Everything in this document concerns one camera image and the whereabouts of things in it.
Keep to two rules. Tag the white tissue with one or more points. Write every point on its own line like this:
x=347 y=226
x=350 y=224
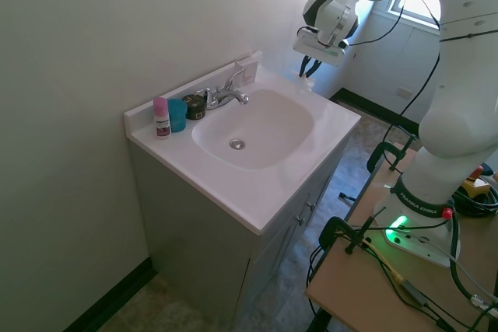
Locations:
x=307 y=81

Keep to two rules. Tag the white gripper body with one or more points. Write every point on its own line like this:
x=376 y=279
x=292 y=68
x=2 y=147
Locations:
x=307 y=45

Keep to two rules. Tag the white wall outlet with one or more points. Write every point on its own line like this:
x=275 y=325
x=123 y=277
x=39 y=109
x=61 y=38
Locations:
x=404 y=92

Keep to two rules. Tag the white paper scrap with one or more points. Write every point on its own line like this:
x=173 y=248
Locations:
x=383 y=186

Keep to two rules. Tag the pink capped white bottle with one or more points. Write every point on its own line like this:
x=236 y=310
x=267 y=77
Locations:
x=162 y=118

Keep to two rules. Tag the metal cabinet knob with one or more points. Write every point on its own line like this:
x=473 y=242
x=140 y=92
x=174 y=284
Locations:
x=300 y=220
x=310 y=206

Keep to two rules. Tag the grey vanity cabinet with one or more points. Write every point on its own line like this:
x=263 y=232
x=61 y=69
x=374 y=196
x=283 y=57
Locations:
x=194 y=231

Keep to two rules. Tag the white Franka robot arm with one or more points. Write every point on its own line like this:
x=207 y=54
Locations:
x=447 y=122

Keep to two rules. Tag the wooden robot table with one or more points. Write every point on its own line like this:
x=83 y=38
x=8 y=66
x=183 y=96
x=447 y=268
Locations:
x=369 y=281

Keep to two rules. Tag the teal plastic cup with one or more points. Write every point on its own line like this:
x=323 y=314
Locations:
x=179 y=118

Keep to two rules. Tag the black C-clamp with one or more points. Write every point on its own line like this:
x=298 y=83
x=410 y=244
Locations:
x=383 y=151
x=334 y=227

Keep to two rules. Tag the white cardboard box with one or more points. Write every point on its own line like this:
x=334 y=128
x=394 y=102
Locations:
x=249 y=71

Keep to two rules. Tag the yellow emergency stop button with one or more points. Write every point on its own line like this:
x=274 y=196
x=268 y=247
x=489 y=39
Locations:
x=476 y=182

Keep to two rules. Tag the white sink countertop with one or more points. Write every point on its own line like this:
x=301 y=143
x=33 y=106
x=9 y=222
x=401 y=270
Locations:
x=253 y=196

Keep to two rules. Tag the chrome sink drain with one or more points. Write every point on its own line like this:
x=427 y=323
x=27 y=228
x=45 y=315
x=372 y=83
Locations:
x=237 y=144

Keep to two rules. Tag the black round jar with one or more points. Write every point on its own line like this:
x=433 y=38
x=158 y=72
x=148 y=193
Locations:
x=195 y=108

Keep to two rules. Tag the window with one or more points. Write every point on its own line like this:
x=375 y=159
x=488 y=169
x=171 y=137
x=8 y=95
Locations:
x=416 y=9

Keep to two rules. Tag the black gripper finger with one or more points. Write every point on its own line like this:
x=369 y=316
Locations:
x=303 y=65
x=313 y=67

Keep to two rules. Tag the black baseboard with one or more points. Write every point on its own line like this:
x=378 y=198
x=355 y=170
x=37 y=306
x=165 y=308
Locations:
x=109 y=293
x=373 y=108

